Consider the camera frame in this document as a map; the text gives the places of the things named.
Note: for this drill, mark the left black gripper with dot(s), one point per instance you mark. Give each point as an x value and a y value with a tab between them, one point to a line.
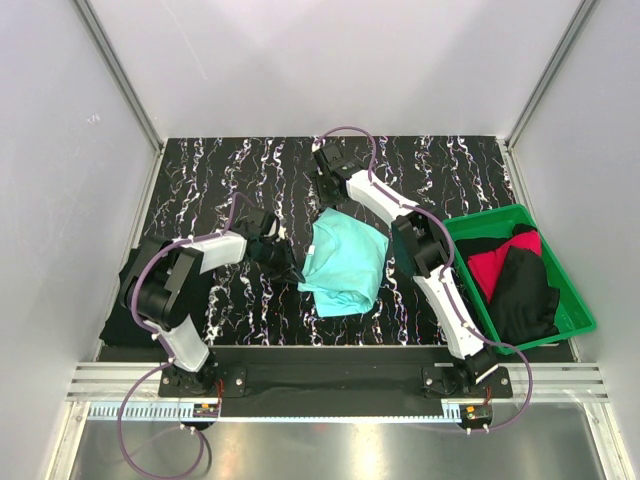
283	272

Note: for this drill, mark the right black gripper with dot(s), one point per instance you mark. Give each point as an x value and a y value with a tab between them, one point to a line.
336	201

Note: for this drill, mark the turquoise t shirt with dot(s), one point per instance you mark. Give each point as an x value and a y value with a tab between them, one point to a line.
344	265

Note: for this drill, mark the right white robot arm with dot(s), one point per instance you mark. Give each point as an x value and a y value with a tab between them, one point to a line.
424	251

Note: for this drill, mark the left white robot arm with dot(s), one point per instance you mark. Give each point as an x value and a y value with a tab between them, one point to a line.
166	284

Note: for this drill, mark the red t shirt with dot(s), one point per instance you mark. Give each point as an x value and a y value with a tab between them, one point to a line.
486	267

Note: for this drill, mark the green plastic bin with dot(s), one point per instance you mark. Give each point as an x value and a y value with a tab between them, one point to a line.
573	317

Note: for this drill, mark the black t shirt in bin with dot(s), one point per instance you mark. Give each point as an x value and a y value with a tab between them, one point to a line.
523	306

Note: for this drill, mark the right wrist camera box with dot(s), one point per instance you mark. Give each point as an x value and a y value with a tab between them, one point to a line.
330	160

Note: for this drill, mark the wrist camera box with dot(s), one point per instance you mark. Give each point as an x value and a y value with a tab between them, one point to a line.
330	160
259	224

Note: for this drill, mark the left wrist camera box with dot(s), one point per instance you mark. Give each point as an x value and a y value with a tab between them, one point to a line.
259	224

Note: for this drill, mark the aluminium frame rail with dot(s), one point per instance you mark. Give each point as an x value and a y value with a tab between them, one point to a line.
130	391

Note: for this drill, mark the left aluminium corner post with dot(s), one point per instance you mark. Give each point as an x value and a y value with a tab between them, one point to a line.
99	37

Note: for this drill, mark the aluminium corner post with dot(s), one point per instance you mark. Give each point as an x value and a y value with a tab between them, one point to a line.
99	37
559	56

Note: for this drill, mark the right aluminium corner post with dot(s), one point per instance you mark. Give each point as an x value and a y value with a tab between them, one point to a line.
559	56

